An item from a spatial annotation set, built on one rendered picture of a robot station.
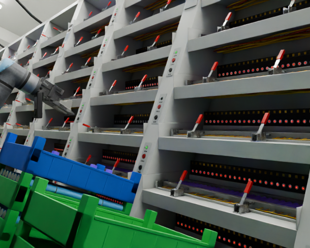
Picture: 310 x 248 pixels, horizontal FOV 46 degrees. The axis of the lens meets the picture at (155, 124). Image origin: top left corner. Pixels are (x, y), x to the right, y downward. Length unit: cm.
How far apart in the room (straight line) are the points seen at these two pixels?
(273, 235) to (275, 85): 40
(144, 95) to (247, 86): 54
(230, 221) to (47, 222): 54
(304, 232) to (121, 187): 43
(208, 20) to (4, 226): 109
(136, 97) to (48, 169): 82
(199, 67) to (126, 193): 70
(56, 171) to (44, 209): 21
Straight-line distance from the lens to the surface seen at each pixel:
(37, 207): 67
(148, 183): 132
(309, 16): 113
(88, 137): 183
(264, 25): 121
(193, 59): 146
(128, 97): 164
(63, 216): 59
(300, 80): 103
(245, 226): 98
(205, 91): 125
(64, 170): 86
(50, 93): 168
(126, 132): 157
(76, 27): 274
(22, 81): 164
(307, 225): 88
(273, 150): 99
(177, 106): 139
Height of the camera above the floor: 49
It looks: 12 degrees up
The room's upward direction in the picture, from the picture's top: 17 degrees clockwise
